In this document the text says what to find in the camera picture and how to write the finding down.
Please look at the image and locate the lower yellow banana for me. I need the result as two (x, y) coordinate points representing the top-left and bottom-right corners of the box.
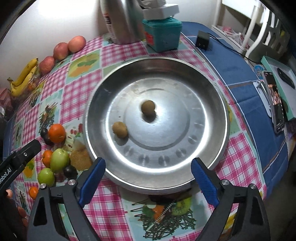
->
(11, 66), (37, 97)

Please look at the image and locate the stainless steel thermos jug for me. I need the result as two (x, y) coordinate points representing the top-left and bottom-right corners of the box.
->
(100, 0), (145, 45)

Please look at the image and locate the dark plum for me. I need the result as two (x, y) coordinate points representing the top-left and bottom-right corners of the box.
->
(63, 165), (78, 180)
(43, 135), (54, 146)
(40, 128), (48, 138)

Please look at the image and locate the white power strip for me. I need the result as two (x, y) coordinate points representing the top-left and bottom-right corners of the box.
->
(137, 0), (180, 20)

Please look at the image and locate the large steel basin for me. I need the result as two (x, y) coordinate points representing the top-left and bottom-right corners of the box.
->
(83, 57), (230, 195)

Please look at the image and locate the black adapter cable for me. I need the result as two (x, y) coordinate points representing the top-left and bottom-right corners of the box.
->
(208, 32), (258, 64)

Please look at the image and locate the teal rimmed white box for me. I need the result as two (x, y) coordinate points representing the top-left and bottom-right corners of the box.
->
(261, 56), (296, 121)

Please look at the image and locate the white plastic chair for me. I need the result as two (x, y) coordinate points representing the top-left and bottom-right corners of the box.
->
(245, 9), (290, 63)

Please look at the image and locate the orange tangerine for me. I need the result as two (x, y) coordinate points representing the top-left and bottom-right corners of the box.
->
(29, 186), (39, 200)
(48, 123), (66, 144)
(42, 150), (53, 168)

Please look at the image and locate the middle red apple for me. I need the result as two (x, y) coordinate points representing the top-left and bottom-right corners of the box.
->
(53, 42), (69, 61)

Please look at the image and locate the smartphone on stand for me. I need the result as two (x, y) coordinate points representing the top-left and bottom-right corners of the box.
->
(262, 71), (285, 134)

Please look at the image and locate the black power adapter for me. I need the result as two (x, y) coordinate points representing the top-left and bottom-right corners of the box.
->
(195, 30), (210, 50)

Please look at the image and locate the right red apple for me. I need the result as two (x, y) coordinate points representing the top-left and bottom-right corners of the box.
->
(68, 36), (86, 53)

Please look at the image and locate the white phone stand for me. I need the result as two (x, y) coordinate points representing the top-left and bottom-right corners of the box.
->
(252, 80), (272, 118)

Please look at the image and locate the upper yellow banana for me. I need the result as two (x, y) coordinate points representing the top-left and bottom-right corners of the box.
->
(7, 58), (38, 86)

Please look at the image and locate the red apple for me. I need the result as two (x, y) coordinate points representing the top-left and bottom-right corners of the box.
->
(39, 56), (55, 74)
(53, 42), (69, 61)
(68, 36), (86, 53)

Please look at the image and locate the green guava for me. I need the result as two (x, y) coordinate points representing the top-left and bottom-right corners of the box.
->
(50, 148), (69, 173)
(37, 168), (55, 187)

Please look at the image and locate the left red apple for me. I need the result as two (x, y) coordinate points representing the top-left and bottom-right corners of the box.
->
(39, 56), (55, 74)

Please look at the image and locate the clear plastic fruit tray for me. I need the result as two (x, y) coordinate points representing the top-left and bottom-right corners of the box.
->
(14, 74), (41, 101)

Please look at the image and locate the pink paper flower bouquet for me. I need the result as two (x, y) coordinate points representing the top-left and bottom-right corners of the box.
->
(0, 87), (14, 118)

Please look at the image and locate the yellow banana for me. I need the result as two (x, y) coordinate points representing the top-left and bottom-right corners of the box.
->
(11, 66), (37, 97)
(7, 58), (38, 86)

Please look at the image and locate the checkered fruit-print tablecloth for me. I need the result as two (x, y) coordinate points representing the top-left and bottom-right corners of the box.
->
(6, 33), (268, 241)

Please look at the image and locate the person's hand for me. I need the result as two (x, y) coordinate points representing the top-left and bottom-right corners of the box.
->
(6, 189), (29, 228)

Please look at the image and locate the teal plastic box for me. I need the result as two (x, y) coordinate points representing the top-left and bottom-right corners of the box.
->
(142, 16), (183, 53)

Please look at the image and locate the blue quilted table cover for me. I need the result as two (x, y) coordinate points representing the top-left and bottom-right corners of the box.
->
(180, 21), (290, 204)

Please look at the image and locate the white storage shelf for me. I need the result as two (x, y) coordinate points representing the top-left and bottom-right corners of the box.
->
(211, 1), (266, 55)

